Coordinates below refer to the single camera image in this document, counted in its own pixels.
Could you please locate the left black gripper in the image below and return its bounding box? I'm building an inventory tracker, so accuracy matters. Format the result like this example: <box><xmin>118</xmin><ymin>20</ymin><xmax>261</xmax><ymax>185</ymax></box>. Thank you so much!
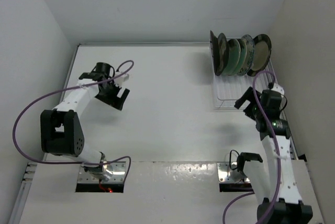
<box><xmin>95</xmin><ymin>79</ymin><xmax>128</xmax><ymax>110</ymax></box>

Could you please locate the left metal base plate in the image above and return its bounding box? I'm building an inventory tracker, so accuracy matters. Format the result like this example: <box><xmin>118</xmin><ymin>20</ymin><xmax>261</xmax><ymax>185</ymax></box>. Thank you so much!
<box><xmin>77</xmin><ymin>162</ymin><xmax>126</xmax><ymax>184</ymax></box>

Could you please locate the white wire dish rack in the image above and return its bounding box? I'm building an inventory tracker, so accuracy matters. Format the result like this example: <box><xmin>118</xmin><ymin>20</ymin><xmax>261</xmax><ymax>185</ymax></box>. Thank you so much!
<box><xmin>208</xmin><ymin>36</ymin><xmax>282</xmax><ymax>110</ymax></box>

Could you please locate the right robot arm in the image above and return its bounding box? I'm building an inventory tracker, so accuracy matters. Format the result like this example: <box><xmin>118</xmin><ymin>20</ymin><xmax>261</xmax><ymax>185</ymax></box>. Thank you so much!
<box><xmin>235</xmin><ymin>85</ymin><xmax>313</xmax><ymax>223</ymax></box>

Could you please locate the brown patterned rim plate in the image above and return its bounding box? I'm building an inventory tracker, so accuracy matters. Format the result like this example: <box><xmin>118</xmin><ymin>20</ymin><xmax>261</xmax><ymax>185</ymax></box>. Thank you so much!
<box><xmin>247</xmin><ymin>34</ymin><xmax>272</xmax><ymax>76</ymax></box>

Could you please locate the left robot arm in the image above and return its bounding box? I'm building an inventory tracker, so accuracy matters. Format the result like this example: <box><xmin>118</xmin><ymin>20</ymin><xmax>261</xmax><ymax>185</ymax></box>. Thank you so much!
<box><xmin>40</xmin><ymin>62</ymin><xmax>130</xmax><ymax>182</ymax></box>

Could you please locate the teal flower plate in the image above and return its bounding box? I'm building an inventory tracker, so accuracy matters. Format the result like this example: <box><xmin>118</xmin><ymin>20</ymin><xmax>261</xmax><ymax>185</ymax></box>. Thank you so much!
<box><xmin>222</xmin><ymin>39</ymin><xmax>241</xmax><ymax>75</ymax></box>
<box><xmin>235</xmin><ymin>37</ymin><xmax>248</xmax><ymax>76</ymax></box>

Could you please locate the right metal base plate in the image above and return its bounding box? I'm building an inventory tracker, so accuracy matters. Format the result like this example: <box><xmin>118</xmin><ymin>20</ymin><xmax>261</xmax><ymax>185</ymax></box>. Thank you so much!
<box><xmin>217</xmin><ymin>162</ymin><xmax>250</xmax><ymax>184</ymax></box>

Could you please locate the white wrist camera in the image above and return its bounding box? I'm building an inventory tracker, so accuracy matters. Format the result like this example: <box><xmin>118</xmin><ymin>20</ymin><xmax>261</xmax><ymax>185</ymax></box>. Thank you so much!
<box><xmin>113</xmin><ymin>72</ymin><xmax>129</xmax><ymax>87</ymax></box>
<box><xmin>268</xmin><ymin>82</ymin><xmax>285</xmax><ymax>97</ymax></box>

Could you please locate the grey rim plate front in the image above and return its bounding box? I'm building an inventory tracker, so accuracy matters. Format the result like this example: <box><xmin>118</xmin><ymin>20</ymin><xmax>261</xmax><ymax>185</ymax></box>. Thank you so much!
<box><xmin>216</xmin><ymin>32</ymin><xmax>229</xmax><ymax>76</ymax></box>

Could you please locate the grey rim beige plate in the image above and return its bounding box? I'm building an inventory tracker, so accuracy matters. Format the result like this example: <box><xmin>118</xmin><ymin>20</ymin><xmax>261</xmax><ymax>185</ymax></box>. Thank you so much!
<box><xmin>209</xmin><ymin>30</ymin><xmax>220</xmax><ymax>76</ymax></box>

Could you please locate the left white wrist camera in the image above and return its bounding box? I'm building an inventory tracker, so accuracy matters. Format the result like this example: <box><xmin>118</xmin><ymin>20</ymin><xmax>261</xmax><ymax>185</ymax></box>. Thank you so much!
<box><xmin>113</xmin><ymin>72</ymin><xmax>129</xmax><ymax>87</ymax></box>

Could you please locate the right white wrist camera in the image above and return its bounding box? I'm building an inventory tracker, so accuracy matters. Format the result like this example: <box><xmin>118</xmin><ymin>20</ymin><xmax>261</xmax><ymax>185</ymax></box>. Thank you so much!
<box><xmin>268</xmin><ymin>82</ymin><xmax>285</xmax><ymax>97</ymax></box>

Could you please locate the metal base plate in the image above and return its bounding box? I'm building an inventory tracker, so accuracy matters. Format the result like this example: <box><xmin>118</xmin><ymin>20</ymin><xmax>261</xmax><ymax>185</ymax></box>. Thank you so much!
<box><xmin>217</xmin><ymin>162</ymin><xmax>250</xmax><ymax>184</ymax></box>
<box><xmin>77</xmin><ymin>162</ymin><xmax>126</xmax><ymax>184</ymax></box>

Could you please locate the blue floral white plate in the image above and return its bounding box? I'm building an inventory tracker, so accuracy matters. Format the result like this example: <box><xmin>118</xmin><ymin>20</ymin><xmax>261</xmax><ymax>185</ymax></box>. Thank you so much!
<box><xmin>238</xmin><ymin>34</ymin><xmax>255</xmax><ymax>76</ymax></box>

